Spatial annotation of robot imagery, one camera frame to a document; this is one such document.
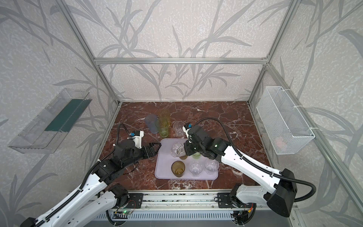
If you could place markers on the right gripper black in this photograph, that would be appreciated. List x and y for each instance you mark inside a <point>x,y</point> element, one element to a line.
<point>186,145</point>

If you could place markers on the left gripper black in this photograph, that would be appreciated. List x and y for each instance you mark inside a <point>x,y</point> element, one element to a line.
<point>151,152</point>

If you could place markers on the clear faceted cup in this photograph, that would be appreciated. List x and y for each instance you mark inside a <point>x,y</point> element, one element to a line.
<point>195,168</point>
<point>211,166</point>
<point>178,129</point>
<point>177,150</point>

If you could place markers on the small green plastic cup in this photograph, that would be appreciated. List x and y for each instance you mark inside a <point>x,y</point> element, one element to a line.
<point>196,155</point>

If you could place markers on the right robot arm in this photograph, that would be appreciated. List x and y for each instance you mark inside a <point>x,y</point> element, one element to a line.
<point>275,190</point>

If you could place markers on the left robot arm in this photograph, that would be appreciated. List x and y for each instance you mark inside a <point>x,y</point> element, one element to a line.
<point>96,193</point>

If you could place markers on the lilac plastic tray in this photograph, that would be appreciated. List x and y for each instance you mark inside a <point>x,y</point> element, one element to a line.
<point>165,160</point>

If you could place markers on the tall green plastic cup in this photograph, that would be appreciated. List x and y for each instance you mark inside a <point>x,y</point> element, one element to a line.
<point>162,125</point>

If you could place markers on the blue frosted plastic cup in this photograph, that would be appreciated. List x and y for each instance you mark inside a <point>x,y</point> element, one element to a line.
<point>150,121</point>

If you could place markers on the tall yellow plastic cup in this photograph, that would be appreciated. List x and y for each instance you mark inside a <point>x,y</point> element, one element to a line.
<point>164,113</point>

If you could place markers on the small circuit board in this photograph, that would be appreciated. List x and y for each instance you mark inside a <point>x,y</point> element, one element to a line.
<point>123,212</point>

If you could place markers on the green pad in bin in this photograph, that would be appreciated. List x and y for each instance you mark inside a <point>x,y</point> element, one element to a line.
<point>68,116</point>

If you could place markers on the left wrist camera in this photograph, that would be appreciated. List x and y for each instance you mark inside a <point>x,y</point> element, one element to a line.
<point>137,136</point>

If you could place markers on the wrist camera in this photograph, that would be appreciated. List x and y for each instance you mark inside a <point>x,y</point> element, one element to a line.
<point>137,136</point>
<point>195,133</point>

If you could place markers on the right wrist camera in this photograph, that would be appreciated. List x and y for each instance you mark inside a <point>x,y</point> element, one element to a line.
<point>195,133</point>

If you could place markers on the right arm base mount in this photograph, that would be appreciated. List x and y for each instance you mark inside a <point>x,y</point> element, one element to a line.
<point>227,200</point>

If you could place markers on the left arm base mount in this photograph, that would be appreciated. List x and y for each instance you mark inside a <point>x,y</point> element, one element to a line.
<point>130,201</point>

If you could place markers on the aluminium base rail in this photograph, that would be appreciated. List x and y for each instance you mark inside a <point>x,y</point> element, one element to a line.
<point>178,200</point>

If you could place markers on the white wire mesh basket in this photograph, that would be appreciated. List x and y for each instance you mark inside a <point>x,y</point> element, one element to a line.
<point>285,126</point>

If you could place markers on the clear plastic wall bin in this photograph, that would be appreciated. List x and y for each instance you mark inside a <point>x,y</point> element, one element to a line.
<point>34,139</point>

